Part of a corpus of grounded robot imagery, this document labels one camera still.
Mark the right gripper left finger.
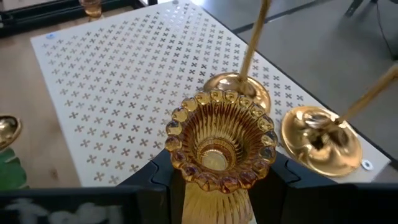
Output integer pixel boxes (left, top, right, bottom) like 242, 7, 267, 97
0, 149, 185, 224

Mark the green artificial potted plant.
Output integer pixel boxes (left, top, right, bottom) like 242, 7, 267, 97
0, 147, 30, 191

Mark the short brass candlestick holder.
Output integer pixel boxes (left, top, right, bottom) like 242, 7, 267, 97
0, 114, 22, 152
202, 0, 273, 114

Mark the tall brass candlestick holder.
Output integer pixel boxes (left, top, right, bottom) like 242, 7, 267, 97
280, 62, 398, 178

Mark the white perforated metal shelf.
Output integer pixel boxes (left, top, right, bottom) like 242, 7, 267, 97
30, 0, 392, 187

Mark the amber ribbed glass candle holder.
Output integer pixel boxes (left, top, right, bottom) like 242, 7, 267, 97
79, 0, 103, 19
164, 88, 279, 224

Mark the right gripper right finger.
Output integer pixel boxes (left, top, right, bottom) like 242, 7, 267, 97
248, 151, 398, 224

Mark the black floor cable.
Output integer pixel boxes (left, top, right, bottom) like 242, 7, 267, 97
374, 0, 398, 60

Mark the black stand leg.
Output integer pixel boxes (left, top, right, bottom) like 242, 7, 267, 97
343, 0, 374, 18

